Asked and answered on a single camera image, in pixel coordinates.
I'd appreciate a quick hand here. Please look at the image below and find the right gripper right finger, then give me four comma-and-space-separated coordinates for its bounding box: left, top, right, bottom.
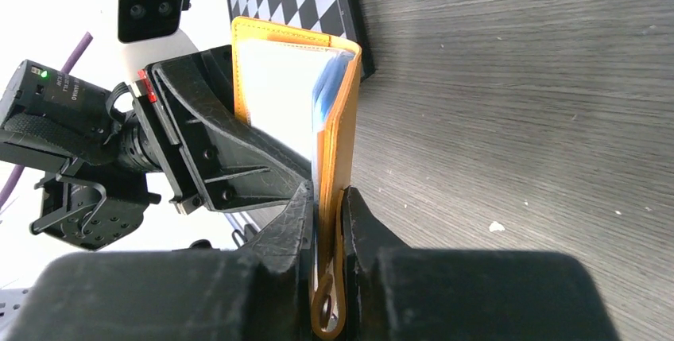
341, 187, 416, 340

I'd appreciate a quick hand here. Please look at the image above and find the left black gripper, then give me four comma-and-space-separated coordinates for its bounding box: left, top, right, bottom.
131, 45, 311, 215

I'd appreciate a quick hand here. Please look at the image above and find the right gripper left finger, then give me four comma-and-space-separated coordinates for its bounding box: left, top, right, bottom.
231, 181, 313, 340

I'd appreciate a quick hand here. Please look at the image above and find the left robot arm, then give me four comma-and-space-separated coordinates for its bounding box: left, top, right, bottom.
1, 45, 311, 250

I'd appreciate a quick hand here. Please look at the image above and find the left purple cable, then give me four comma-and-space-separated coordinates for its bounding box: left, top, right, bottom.
0, 32, 94, 208

